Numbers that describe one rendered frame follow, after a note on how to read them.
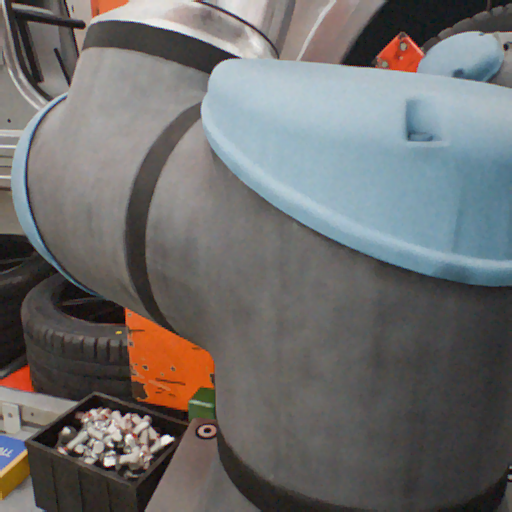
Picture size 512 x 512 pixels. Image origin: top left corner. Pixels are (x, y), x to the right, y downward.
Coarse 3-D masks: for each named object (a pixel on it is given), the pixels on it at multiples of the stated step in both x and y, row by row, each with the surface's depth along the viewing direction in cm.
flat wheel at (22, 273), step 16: (0, 240) 190; (16, 240) 189; (0, 256) 181; (16, 256) 189; (32, 256) 172; (0, 272) 163; (16, 272) 156; (32, 272) 157; (48, 272) 164; (0, 288) 148; (16, 288) 152; (32, 288) 157; (0, 304) 149; (16, 304) 153; (0, 320) 150; (16, 320) 154; (0, 336) 151; (16, 336) 155; (0, 352) 152
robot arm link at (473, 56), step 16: (480, 32) 48; (432, 48) 50; (448, 48) 49; (464, 48) 47; (480, 48) 46; (496, 48) 46; (432, 64) 48; (448, 64) 47; (464, 64) 46; (480, 64) 45; (496, 64) 46; (480, 80) 46; (496, 80) 46
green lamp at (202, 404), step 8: (200, 392) 68; (208, 392) 68; (192, 400) 66; (200, 400) 66; (208, 400) 66; (192, 408) 66; (200, 408) 66; (208, 408) 65; (192, 416) 66; (200, 416) 66; (208, 416) 66; (216, 416) 66
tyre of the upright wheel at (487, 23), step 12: (492, 12) 90; (504, 12) 89; (456, 24) 92; (468, 24) 91; (480, 24) 90; (492, 24) 90; (504, 24) 89; (444, 36) 93; (420, 48) 95; (504, 48) 90
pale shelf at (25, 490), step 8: (24, 432) 93; (24, 440) 91; (24, 480) 82; (16, 488) 80; (24, 488) 80; (32, 488) 80; (8, 496) 79; (16, 496) 79; (24, 496) 79; (32, 496) 79; (0, 504) 77; (8, 504) 77; (16, 504) 77; (24, 504) 77; (32, 504) 77
